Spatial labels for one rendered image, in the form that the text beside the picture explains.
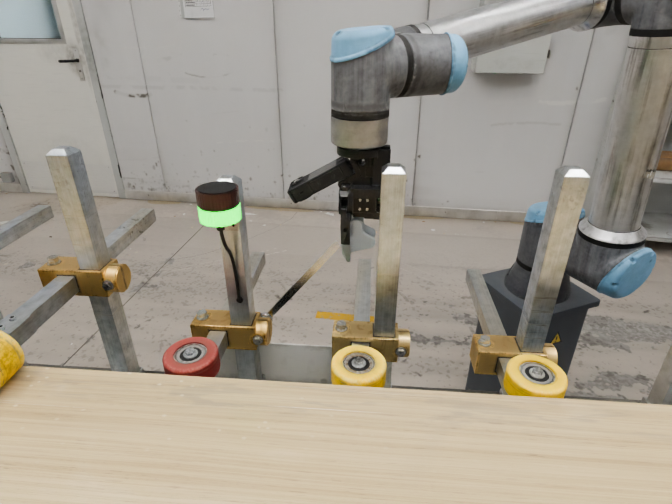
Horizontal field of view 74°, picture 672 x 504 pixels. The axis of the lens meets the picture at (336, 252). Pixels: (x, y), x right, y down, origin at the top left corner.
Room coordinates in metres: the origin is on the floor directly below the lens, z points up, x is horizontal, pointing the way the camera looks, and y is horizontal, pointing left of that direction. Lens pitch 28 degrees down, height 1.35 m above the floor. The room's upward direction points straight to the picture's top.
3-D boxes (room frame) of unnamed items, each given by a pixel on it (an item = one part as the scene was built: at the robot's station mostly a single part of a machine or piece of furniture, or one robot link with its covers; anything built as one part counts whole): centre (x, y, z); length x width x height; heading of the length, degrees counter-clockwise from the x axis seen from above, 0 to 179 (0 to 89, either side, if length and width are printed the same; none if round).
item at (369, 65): (0.71, -0.04, 1.27); 0.10 x 0.09 x 0.12; 115
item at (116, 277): (0.67, 0.44, 0.95); 0.14 x 0.06 x 0.05; 85
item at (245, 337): (0.65, 0.19, 0.85); 0.14 x 0.06 x 0.05; 85
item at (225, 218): (0.60, 0.17, 1.10); 0.06 x 0.06 x 0.02
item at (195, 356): (0.51, 0.22, 0.85); 0.08 x 0.08 x 0.11
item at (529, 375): (0.47, -0.28, 0.85); 0.08 x 0.08 x 0.11
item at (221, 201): (0.60, 0.17, 1.12); 0.06 x 0.06 x 0.02
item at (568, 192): (0.61, -0.33, 0.92); 0.04 x 0.04 x 0.48; 85
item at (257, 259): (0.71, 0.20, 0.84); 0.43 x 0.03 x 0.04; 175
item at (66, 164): (0.67, 0.41, 0.93); 0.04 x 0.04 x 0.48; 85
